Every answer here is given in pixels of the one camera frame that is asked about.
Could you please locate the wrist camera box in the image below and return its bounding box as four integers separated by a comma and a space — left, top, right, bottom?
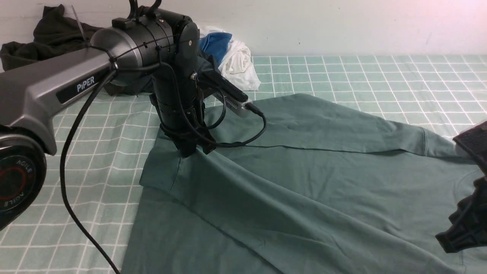
453, 120, 487, 175
197, 70, 251, 117

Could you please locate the white crumpled garment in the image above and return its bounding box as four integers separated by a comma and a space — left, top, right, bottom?
199, 26, 261, 91

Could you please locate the dark olive crumpled garment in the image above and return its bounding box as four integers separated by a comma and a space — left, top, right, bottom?
0, 5, 100, 71

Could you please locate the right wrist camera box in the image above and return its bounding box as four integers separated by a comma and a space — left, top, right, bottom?
453, 120, 487, 175

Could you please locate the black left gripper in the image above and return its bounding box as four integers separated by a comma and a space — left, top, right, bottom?
151, 72, 216, 158

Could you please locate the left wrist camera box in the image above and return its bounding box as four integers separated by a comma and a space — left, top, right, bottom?
197, 70, 251, 117

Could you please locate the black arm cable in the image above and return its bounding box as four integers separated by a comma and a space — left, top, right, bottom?
60, 63, 160, 274

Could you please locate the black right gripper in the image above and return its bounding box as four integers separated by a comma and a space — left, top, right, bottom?
435, 177, 487, 253

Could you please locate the blue crumpled garment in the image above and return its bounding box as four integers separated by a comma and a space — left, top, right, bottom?
199, 32, 233, 66

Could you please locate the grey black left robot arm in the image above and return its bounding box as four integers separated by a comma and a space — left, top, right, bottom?
1, 2, 200, 229

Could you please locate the green long-sleeve top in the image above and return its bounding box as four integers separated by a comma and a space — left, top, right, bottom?
121, 94, 486, 274

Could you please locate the black camera cable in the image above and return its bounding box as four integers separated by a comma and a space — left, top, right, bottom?
160, 63, 267, 148

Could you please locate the green checkered tablecloth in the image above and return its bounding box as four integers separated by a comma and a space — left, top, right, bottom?
0, 56, 487, 274

